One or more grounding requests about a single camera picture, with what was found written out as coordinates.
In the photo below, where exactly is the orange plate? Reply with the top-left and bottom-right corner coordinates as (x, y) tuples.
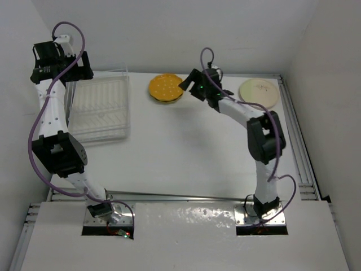
(148, 73), (183, 100)

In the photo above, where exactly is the clear plastic dish rack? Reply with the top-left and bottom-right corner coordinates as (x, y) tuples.
(64, 62), (130, 145)

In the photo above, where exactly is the green polka dot plate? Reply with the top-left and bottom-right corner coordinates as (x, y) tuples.
(149, 95), (182, 104)

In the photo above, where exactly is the cream and green plate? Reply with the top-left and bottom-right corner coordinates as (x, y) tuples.
(239, 78), (279, 109)

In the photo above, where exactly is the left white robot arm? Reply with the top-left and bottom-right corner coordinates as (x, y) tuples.
(28, 41), (107, 206)

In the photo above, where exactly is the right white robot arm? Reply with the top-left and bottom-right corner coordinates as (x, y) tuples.
(178, 68), (285, 218)

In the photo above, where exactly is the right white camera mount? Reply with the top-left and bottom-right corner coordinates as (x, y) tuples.
(212, 65), (223, 76)

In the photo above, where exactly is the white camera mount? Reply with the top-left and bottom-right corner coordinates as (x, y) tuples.
(53, 34), (75, 57)
(212, 65), (223, 76)

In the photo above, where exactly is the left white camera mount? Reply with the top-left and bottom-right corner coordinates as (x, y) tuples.
(53, 34), (75, 57)

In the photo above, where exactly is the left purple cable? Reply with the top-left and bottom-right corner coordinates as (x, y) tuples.
(28, 21), (135, 226)

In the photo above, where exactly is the purple cable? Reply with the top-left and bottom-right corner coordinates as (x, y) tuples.
(28, 21), (135, 226)
(200, 47), (298, 226)

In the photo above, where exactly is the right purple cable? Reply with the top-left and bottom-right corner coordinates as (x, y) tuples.
(200, 47), (298, 226)

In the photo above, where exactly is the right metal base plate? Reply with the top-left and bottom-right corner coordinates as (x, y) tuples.
(234, 202), (287, 226)

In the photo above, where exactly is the metal base plate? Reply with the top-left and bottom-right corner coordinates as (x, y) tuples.
(83, 204), (133, 227)
(234, 202), (287, 226)

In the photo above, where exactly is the aluminium frame rail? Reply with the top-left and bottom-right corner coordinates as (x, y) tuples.
(276, 75), (322, 201)

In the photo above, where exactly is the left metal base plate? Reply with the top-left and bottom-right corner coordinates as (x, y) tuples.
(83, 204), (133, 227)

